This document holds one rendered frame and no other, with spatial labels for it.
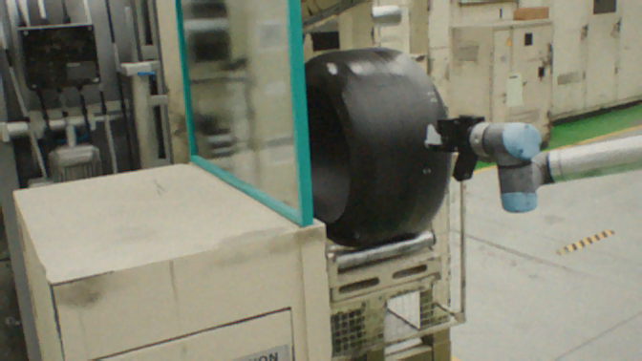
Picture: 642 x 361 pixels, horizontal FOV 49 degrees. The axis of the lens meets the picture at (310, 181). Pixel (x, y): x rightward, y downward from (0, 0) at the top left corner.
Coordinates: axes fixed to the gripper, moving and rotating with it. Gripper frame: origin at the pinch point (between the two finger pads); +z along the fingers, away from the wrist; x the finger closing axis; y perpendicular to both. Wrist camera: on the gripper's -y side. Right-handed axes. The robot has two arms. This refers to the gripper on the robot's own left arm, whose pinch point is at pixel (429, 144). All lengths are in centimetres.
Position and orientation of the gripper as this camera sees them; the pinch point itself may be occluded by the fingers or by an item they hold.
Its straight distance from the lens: 180.4
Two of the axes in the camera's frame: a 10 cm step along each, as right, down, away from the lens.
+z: -4.4, -0.9, 8.9
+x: -8.9, 1.7, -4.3
